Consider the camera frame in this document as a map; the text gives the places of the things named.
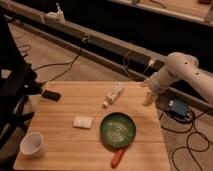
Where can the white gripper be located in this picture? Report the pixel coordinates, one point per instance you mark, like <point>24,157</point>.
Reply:
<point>157,83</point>

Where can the green ceramic bowl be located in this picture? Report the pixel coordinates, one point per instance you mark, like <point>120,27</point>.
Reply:
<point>117,130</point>

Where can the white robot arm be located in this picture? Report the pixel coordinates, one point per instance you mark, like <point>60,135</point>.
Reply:
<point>179,66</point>

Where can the blue box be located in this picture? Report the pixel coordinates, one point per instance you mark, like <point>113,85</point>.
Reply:
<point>178,107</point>

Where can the white tube bottle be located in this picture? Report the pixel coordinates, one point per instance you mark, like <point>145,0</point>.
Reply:
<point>113,94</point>

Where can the orange carrot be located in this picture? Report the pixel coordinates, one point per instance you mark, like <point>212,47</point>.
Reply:
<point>117,157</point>

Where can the white sponge block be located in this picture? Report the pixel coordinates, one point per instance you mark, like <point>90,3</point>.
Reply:
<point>83,122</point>

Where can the black phone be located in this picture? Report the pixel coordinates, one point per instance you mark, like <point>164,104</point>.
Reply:
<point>51,95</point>

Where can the white cup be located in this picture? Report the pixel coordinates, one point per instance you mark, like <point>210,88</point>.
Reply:
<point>32,145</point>

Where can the black chair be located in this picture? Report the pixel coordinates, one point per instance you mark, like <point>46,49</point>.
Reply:
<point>17,82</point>

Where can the metal rail beam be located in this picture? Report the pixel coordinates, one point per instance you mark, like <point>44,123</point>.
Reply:
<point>139,34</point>

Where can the white clamp on rail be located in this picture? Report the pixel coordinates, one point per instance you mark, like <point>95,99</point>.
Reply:
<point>58,15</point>

